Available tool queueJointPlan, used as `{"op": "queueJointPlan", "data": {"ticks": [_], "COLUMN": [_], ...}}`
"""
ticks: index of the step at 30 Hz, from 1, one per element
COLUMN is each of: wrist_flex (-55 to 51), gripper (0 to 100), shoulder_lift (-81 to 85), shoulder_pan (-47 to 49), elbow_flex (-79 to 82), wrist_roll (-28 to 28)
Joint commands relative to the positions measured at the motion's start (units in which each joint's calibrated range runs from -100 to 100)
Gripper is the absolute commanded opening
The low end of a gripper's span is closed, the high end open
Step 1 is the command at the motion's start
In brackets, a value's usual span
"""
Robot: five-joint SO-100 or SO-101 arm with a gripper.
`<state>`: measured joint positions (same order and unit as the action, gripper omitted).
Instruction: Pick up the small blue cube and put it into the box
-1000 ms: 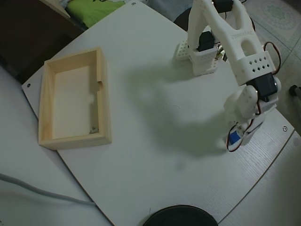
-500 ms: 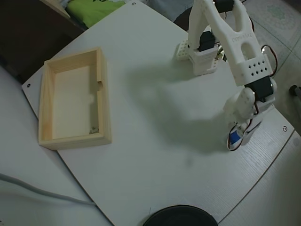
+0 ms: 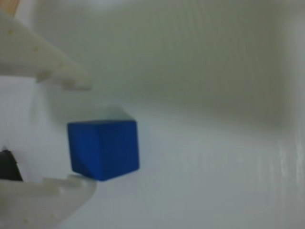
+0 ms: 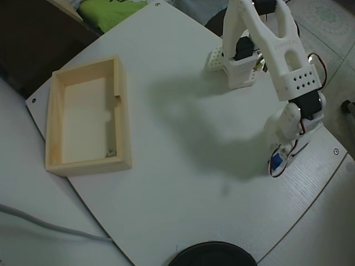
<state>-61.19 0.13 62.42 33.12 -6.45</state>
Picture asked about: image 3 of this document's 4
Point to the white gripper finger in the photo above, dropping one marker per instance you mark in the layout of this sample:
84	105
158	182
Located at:
40	205
31	57

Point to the small blue cube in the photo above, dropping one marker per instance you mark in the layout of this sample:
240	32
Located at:
104	150

